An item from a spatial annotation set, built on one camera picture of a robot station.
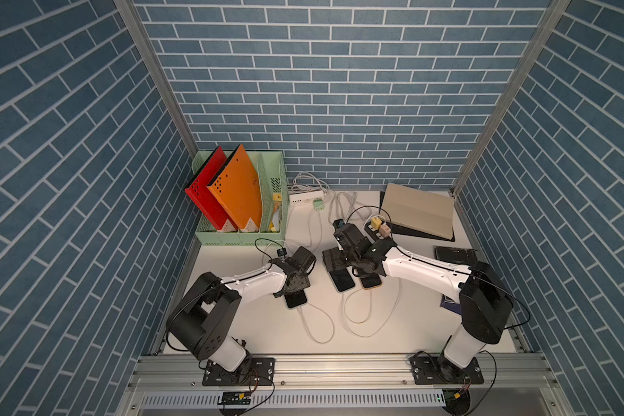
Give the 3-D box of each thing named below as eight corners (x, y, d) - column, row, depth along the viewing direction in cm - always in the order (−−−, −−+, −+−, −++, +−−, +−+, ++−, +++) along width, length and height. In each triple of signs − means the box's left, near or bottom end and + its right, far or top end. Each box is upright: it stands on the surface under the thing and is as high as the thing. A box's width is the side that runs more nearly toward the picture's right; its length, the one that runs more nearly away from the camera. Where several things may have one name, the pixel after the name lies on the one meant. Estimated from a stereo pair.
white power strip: (290, 211, 115) (290, 204, 111) (289, 202, 118) (288, 195, 115) (325, 205, 117) (325, 198, 114) (322, 196, 121) (322, 189, 117)
